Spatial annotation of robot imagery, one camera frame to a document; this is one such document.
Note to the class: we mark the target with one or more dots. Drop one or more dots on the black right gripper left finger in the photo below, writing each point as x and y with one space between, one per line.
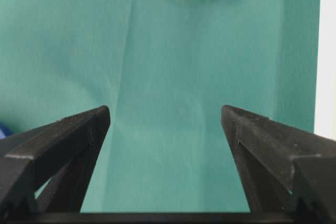
48 169

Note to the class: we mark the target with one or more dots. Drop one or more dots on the green table cloth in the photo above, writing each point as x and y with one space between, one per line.
164 68

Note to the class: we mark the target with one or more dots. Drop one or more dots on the white plastic case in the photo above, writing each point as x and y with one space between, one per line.
324 116

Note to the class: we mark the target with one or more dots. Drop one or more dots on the blue tape roll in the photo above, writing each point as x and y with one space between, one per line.
4 131

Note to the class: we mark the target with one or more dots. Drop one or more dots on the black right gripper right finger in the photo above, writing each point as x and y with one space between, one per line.
281 168

